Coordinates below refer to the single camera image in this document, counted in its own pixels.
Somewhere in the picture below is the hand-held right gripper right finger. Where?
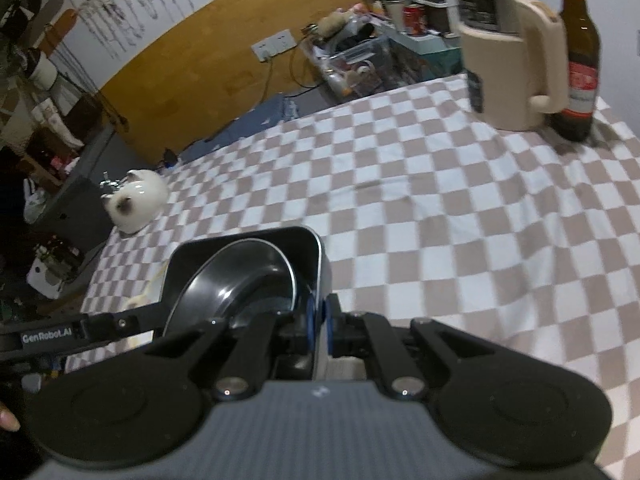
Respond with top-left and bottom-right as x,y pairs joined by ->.
322,295 -> 483,401

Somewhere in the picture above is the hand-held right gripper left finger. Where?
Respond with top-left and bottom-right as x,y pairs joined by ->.
145,292 -> 319,401

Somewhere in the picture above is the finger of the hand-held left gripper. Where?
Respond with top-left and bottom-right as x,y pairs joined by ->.
82,302 -> 168,345

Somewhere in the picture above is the square stainless steel tray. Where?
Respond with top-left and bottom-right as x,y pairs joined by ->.
162,226 -> 333,381

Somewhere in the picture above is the round stainless steel bowl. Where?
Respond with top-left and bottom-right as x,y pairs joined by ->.
165,240 -> 301,341

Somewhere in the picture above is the white box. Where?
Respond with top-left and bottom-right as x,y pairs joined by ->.
27,245 -> 83,301

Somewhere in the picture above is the white cat-shaped ceramic jar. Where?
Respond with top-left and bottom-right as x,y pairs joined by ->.
101,170 -> 169,235

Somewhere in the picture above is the dark grey cabinet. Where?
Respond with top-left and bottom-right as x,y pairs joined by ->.
30,125 -> 118,261

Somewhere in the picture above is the silver metal ornament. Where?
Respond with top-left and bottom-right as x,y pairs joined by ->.
99,172 -> 121,201

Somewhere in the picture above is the brown white checkered cloth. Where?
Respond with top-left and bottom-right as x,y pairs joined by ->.
65,72 -> 640,480

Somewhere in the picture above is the blue quilt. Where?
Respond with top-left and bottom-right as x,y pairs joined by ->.
177,95 -> 301,163

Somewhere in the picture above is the clear plastic storage box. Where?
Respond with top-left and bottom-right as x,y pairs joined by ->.
300,25 -> 396,101

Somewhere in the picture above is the white pot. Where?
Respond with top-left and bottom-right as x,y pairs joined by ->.
27,50 -> 58,92

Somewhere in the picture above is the teal patterned box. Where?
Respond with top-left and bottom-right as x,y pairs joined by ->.
390,30 -> 468,83

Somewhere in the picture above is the beige plush toy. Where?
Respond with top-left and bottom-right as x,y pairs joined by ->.
319,10 -> 351,36

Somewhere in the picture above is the beige electric kettle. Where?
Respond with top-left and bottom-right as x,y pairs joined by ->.
457,0 -> 571,132

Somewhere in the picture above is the red drink can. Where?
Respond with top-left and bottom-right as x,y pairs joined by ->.
402,4 -> 428,36

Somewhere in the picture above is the white cup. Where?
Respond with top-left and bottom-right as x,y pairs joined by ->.
386,0 -> 407,31

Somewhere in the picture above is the brown glass beer bottle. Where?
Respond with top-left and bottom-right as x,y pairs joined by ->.
550,0 -> 601,143

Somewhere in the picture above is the black cable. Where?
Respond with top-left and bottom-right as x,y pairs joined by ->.
291,40 -> 321,92

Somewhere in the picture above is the wall rack of necklaces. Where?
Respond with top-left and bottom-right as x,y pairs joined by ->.
60,0 -> 201,56

